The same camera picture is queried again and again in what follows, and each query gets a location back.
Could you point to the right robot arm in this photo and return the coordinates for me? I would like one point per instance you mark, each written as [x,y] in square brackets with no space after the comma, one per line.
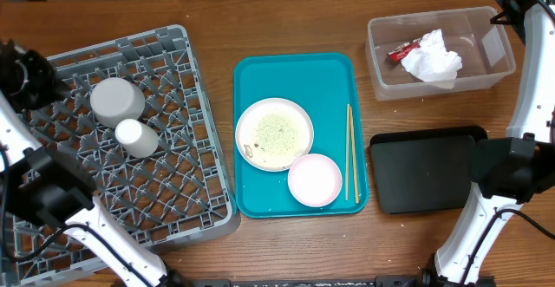
[506,173]

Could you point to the white paper cup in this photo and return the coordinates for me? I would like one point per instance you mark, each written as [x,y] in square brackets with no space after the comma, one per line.
[138,139]

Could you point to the large white dirty plate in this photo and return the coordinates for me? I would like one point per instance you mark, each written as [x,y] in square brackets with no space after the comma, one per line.
[271,134]

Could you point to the black plastic tray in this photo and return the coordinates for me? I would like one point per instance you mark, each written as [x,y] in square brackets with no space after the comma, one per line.
[423,170]

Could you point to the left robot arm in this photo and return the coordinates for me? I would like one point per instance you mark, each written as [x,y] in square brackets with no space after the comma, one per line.
[46,187]

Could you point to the grey round bowl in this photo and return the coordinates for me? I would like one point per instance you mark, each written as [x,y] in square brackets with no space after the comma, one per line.
[114,99]

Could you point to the right wooden chopstick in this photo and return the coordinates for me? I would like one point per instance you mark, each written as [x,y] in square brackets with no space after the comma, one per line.
[353,150]

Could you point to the teal plastic serving tray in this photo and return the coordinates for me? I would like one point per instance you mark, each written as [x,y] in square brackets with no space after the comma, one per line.
[322,84]

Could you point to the grey plastic dish rack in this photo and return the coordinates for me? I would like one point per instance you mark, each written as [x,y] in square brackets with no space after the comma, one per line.
[178,195]

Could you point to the white napkin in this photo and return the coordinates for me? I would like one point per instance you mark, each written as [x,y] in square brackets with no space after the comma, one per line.
[431,62]

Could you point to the small white round plate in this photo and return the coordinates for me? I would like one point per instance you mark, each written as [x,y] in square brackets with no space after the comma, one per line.
[315,180]

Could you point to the clear plastic waste bin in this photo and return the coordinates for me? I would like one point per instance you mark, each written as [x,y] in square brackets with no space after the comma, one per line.
[484,48]

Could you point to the red sauce packet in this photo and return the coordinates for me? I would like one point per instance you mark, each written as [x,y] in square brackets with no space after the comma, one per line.
[403,50]

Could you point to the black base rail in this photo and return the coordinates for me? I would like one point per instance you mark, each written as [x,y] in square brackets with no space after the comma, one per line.
[380,281]

